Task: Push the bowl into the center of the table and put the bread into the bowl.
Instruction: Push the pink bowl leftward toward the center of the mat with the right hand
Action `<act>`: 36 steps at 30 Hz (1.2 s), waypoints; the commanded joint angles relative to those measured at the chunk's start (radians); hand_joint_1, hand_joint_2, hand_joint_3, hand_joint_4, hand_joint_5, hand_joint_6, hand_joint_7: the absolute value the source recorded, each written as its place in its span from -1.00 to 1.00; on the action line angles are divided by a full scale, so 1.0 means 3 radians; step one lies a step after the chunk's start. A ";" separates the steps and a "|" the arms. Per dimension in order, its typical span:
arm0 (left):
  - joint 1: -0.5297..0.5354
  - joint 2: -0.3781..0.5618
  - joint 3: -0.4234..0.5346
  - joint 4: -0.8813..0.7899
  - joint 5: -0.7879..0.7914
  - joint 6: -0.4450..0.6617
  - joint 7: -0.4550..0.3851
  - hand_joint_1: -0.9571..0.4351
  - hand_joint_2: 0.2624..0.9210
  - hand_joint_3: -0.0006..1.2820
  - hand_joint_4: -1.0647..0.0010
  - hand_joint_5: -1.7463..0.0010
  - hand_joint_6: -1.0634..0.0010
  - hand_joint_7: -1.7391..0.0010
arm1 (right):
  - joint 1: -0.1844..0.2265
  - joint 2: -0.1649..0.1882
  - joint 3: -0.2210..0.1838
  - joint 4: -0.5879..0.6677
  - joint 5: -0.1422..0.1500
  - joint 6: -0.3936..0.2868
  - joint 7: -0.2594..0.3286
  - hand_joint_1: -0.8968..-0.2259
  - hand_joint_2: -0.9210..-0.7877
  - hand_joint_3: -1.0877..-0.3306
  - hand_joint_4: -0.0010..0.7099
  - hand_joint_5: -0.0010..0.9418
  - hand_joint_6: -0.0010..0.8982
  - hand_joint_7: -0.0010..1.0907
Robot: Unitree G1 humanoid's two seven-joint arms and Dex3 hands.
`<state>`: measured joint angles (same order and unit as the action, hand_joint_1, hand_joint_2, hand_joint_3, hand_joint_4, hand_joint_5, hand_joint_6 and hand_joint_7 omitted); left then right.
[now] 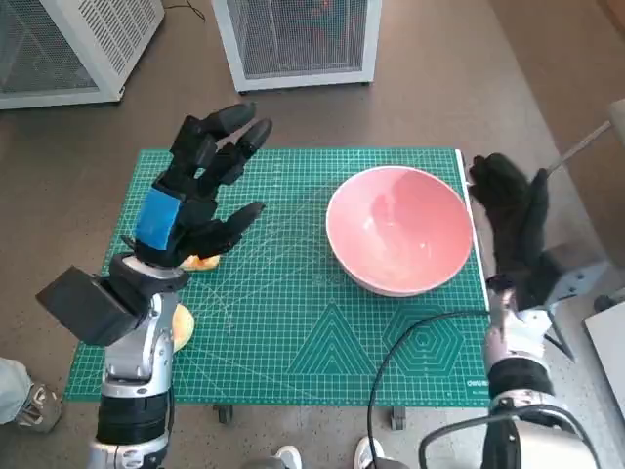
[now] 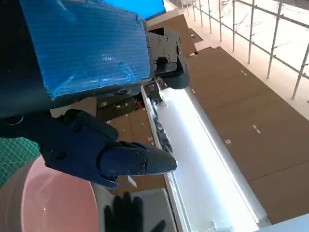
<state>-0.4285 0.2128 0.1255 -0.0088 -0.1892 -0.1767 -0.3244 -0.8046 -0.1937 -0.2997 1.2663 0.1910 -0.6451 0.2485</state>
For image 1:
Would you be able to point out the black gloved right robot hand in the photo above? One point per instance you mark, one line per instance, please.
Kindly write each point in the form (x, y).
(508, 220)

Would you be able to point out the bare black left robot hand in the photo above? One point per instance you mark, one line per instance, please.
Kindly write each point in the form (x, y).
(195, 215)

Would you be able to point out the rectangular toy bread slice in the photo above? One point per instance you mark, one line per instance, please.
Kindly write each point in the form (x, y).
(205, 264)

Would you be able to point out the pink bowl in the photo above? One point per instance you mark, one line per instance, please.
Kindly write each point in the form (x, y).
(400, 229)

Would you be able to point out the round toy bread bun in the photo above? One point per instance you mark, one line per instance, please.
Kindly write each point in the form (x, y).
(185, 327)

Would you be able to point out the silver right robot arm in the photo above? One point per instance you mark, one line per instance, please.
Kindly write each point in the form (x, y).
(517, 376)

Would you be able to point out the grey office chair leg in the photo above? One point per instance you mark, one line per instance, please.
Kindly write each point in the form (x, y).
(586, 141)

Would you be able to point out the green cutting mat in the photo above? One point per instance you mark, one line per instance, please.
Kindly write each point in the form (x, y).
(273, 303)

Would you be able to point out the black chair caster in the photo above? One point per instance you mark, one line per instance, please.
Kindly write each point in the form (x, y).
(608, 303)

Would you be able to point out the white side table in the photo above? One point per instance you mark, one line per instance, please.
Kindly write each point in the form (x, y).
(608, 356)

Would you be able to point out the black table caster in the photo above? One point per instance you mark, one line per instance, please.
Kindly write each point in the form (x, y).
(223, 414)
(398, 419)

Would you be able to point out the white mesh door cabinet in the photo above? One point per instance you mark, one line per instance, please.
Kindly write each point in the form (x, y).
(298, 39)

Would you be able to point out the white cabinet with vent panel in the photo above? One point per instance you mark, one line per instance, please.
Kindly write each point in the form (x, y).
(73, 44)

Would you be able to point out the person's shoe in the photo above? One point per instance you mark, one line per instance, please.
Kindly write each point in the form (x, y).
(41, 408)

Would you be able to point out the person's leg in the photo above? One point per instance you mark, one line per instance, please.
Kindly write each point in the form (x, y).
(12, 391)

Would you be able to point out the white shoe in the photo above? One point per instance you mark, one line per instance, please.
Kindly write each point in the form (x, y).
(290, 456)
(366, 452)

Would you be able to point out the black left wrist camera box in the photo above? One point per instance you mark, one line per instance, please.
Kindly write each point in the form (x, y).
(83, 308)

